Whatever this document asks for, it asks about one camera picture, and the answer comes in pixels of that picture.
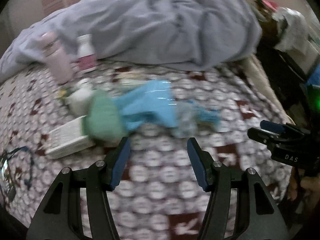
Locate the clear plastic wrapper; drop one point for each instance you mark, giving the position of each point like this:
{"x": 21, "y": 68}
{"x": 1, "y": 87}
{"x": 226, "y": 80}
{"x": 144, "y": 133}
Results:
{"x": 186, "y": 121}

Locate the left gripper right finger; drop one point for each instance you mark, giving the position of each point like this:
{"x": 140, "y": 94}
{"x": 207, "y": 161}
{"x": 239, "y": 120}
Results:
{"x": 257, "y": 215}

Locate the patterned bunny blanket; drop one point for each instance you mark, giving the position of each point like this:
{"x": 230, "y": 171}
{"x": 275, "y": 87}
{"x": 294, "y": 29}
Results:
{"x": 158, "y": 196}

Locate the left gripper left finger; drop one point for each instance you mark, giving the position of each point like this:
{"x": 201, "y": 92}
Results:
{"x": 59, "y": 213}

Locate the grey blue duvet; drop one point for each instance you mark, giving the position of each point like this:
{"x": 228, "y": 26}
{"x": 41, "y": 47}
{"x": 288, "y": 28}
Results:
{"x": 190, "y": 35}

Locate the cream fleece blanket edge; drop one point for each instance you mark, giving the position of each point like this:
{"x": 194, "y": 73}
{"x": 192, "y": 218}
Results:
{"x": 254, "y": 71}

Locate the white plastic bag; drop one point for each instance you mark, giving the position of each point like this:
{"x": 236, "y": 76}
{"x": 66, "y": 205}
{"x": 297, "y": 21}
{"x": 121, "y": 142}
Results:
{"x": 79, "y": 101}

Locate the pink thermos bottle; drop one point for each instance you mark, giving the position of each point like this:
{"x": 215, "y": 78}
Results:
{"x": 56, "y": 58}

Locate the green cloth piece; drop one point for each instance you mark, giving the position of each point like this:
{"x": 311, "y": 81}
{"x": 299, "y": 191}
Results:
{"x": 103, "y": 121}

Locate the small white medicine box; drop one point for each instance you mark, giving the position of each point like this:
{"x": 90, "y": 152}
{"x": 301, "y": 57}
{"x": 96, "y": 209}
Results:
{"x": 68, "y": 139}

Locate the white bottle pink label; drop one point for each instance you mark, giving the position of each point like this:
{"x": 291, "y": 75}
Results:
{"x": 86, "y": 54}

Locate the white clothes pile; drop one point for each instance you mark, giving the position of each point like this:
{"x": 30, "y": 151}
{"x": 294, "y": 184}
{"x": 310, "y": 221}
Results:
{"x": 293, "y": 32}

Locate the operator right hand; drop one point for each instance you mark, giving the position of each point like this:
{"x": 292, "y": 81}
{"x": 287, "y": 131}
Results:
{"x": 309, "y": 184}

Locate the blue plastic bag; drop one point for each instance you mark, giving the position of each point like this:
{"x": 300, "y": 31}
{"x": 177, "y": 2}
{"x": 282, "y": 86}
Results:
{"x": 153, "y": 102}

